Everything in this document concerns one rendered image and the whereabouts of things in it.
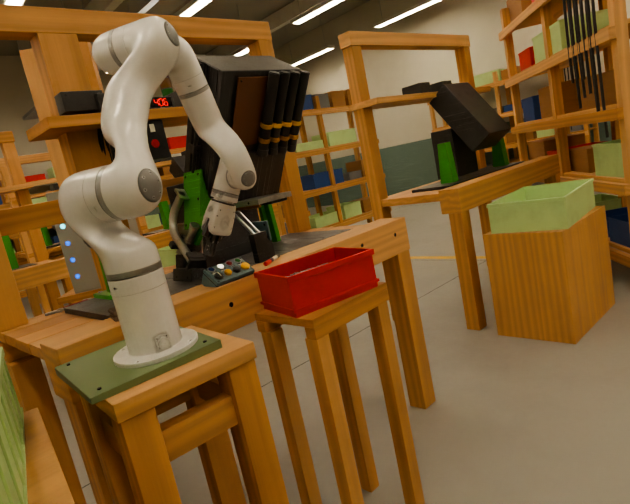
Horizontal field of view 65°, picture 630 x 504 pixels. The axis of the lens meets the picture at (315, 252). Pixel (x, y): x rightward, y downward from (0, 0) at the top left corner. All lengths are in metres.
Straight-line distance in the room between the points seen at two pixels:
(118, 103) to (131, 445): 0.71
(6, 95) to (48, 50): 10.13
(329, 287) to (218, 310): 0.36
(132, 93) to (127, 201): 0.27
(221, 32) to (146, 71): 1.30
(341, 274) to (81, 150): 1.10
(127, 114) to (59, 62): 0.96
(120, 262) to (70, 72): 1.14
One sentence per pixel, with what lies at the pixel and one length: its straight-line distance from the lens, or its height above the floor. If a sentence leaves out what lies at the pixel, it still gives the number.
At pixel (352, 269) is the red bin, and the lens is 1.50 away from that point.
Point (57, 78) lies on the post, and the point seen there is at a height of 1.69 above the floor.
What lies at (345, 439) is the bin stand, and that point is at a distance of 1.54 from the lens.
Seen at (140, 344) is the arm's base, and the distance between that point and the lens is 1.16.
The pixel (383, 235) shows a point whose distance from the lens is 2.13.
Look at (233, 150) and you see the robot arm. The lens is 1.45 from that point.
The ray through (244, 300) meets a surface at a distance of 1.62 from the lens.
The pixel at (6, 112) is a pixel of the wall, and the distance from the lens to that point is 12.16.
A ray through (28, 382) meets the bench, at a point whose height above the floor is 0.69.
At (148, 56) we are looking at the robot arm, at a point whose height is 1.52.
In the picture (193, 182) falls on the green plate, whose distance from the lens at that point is 1.86.
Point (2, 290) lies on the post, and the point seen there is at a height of 1.01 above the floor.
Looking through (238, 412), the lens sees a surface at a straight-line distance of 1.17.
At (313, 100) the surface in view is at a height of 2.14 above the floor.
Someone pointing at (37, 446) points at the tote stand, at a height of 0.79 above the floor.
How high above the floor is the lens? 1.21
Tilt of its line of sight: 10 degrees down
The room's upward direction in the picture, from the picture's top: 12 degrees counter-clockwise
